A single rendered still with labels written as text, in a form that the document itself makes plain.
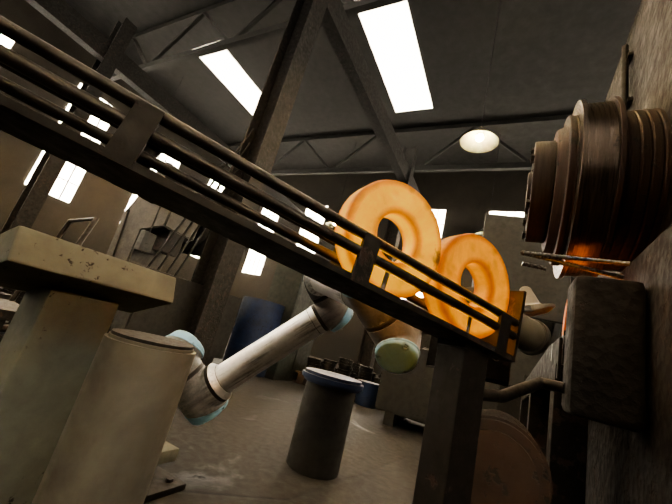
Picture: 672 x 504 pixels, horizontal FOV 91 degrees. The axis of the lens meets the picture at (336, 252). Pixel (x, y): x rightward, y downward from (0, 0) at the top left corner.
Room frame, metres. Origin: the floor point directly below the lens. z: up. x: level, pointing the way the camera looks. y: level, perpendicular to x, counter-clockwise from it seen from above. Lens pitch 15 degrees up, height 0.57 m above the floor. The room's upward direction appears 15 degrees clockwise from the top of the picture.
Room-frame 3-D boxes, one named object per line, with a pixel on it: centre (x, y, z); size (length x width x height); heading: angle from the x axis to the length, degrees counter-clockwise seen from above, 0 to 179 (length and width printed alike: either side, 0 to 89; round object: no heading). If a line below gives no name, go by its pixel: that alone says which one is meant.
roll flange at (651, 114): (0.73, -0.67, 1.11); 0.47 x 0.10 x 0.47; 151
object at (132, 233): (5.49, 2.87, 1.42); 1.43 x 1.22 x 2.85; 66
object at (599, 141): (0.78, -0.60, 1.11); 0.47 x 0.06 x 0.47; 151
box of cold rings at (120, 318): (3.77, 1.65, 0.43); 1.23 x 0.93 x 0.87; 149
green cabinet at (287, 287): (4.65, 0.36, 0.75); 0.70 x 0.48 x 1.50; 151
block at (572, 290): (0.56, -0.49, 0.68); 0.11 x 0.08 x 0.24; 61
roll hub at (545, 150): (0.82, -0.51, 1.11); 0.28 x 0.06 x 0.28; 151
